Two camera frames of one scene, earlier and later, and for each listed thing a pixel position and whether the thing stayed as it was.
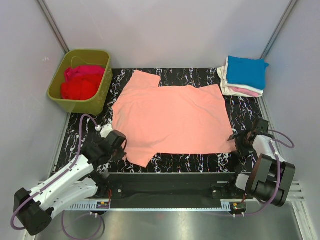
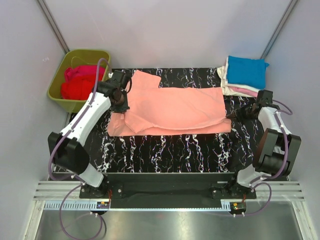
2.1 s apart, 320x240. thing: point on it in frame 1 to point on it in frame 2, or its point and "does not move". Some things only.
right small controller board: x=237 y=207 does not move
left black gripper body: x=117 y=154 to x=122 y=106
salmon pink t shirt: x=170 y=119 does not move
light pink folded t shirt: x=245 y=91 does not move
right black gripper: x=238 y=137 to x=237 y=113
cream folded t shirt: x=225 y=89 does not move
